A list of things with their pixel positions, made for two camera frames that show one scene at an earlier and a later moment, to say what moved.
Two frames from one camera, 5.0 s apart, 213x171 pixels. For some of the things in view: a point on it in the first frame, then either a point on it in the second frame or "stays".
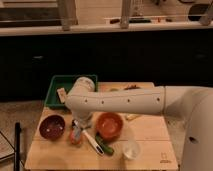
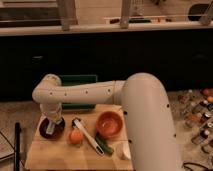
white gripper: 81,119 → 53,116
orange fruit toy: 75,136 stays
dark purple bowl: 52,127 stays
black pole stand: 17,141 stays
